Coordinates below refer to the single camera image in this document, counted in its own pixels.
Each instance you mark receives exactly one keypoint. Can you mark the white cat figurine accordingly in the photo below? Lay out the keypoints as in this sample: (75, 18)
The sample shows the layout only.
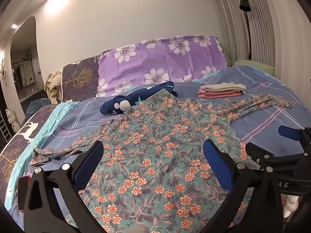
(11, 117)

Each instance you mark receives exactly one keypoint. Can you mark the beige clothes pile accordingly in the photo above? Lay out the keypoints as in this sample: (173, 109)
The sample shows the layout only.
(54, 85)

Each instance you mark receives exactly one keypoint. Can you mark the navy star print cloth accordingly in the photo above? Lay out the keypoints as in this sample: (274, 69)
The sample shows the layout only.
(114, 104)

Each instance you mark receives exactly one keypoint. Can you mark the blue plaid bedsheet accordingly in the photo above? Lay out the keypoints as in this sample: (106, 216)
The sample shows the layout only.
(255, 82)

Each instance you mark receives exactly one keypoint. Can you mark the beige folded garment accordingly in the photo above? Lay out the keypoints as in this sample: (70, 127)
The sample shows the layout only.
(223, 87)

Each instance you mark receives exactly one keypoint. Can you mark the black floor lamp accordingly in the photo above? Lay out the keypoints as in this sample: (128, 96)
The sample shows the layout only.
(245, 3)

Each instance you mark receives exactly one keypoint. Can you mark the floral print shirt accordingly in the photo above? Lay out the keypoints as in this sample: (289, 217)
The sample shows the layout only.
(155, 136)

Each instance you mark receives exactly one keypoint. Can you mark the teal cloth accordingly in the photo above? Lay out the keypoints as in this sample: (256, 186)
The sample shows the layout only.
(48, 126)

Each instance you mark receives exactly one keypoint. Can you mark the red phone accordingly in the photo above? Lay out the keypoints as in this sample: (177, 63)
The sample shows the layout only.
(23, 191)

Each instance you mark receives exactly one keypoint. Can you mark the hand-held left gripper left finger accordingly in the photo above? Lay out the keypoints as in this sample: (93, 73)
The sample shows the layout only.
(90, 160)

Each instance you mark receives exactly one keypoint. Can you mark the green pillow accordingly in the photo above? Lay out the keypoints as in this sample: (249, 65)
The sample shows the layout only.
(255, 65)

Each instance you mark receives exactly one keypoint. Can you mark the person's right hand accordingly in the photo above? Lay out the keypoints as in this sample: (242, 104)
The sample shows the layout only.
(290, 205)

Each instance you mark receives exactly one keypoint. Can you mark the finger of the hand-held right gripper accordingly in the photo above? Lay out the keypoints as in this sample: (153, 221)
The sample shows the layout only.
(286, 156)
(288, 132)

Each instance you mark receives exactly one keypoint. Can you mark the arched wall mirror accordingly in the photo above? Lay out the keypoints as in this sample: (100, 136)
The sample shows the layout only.
(23, 60)

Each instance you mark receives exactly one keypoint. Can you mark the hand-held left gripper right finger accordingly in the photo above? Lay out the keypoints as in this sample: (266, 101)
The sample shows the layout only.
(216, 160)

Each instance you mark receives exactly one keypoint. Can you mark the white ladder shelf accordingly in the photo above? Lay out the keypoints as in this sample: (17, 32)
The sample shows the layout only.
(3, 126)

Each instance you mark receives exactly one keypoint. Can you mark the purple floral pillow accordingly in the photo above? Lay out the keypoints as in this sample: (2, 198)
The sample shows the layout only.
(158, 60)

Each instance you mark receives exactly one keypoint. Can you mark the white curtain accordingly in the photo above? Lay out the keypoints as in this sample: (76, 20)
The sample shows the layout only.
(267, 17)

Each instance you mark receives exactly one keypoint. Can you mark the blue knitted blanket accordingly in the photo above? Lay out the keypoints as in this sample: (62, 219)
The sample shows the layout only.
(36, 105)

